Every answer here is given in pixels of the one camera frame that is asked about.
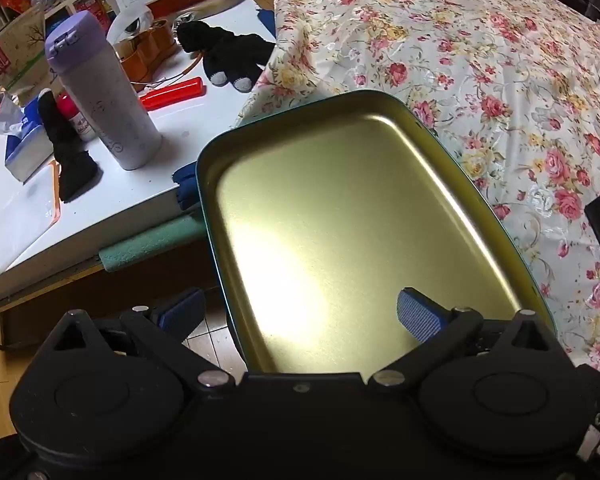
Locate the tree print paper bag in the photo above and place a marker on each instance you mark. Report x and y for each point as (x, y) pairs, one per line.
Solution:
(17, 47)

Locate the orange pencil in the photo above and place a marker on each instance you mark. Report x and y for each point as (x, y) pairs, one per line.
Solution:
(56, 190)

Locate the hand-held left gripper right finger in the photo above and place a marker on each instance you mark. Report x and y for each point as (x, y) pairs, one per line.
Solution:
(417, 316)

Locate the gold metal tin tray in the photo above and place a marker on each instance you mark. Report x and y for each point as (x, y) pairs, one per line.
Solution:
(330, 230)

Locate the red pen case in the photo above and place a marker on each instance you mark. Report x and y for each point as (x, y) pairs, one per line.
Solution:
(172, 92)

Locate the blue white tissue box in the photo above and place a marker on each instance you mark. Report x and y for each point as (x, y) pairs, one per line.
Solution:
(27, 147)

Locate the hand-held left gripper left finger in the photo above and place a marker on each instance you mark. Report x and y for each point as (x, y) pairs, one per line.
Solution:
(180, 312)

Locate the floral bedspread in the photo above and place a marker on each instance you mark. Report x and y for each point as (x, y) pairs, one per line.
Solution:
(480, 60)

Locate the plain black glove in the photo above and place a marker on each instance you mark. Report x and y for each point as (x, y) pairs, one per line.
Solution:
(71, 160)

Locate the purple lid thermos bottle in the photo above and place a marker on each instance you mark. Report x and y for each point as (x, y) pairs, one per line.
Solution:
(115, 110)

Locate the green foam edge guard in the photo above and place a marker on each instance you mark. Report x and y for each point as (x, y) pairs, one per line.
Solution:
(145, 245)

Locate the small pink cap bottle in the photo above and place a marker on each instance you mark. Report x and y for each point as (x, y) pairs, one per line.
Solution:
(77, 120)

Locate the red tin can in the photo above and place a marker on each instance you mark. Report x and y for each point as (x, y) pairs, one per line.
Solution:
(90, 5)

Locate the blue foam corner guard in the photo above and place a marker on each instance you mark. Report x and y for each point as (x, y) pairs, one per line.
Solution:
(266, 22)
(186, 187)

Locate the orange wooden holder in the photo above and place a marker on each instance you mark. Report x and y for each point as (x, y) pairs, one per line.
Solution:
(147, 52)

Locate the black glove grey fingertips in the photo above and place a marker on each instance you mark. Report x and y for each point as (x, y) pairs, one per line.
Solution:
(235, 52)

